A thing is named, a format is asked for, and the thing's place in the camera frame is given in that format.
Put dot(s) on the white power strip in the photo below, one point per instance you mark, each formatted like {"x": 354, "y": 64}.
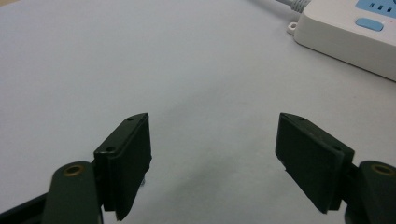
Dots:
{"x": 348, "y": 34}

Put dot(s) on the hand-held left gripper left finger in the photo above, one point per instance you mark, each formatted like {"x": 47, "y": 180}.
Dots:
{"x": 124, "y": 161}

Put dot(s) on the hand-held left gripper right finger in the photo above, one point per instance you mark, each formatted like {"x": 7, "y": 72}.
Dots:
{"x": 311, "y": 161}

